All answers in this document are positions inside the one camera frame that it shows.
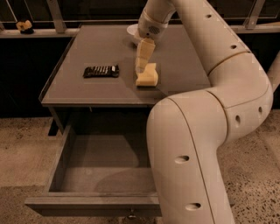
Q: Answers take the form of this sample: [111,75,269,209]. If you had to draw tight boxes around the white ceramic bowl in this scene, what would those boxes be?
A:
[127,24,141,46]

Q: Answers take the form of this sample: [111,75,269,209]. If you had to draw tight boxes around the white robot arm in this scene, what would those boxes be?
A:
[138,0,273,224]

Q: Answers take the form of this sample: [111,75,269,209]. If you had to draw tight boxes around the black snack bar wrapper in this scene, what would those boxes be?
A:
[83,65,119,78]

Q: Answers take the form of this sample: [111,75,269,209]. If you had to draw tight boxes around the open grey top drawer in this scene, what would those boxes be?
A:
[24,126,161,217]

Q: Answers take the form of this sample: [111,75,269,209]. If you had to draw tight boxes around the yellow black object on ledge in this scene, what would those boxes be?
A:
[16,19,34,34]

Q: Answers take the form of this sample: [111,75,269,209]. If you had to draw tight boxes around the metal drawer knob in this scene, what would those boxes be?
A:
[127,208,137,220]

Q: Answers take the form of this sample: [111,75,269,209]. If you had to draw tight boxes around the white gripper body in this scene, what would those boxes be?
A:
[137,11,168,40]

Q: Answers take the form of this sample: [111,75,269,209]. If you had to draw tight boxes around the grey cabinet table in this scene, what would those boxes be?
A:
[40,24,210,130]

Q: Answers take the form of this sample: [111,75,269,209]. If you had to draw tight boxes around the yellow sponge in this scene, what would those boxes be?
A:
[136,63,158,87]

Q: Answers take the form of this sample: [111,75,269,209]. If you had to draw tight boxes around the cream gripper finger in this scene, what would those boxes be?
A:
[135,38,156,74]

